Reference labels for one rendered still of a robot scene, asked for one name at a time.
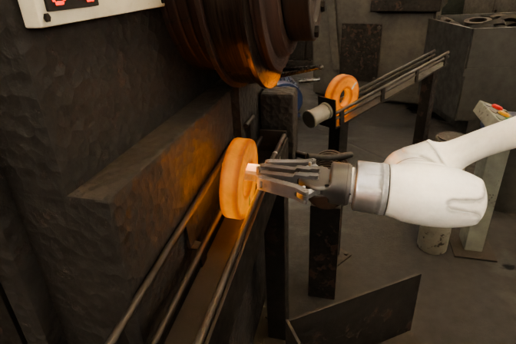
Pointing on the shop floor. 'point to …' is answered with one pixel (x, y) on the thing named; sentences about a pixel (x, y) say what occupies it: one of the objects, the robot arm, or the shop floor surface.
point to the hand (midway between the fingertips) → (240, 170)
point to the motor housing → (323, 242)
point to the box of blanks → (473, 64)
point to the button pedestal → (486, 170)
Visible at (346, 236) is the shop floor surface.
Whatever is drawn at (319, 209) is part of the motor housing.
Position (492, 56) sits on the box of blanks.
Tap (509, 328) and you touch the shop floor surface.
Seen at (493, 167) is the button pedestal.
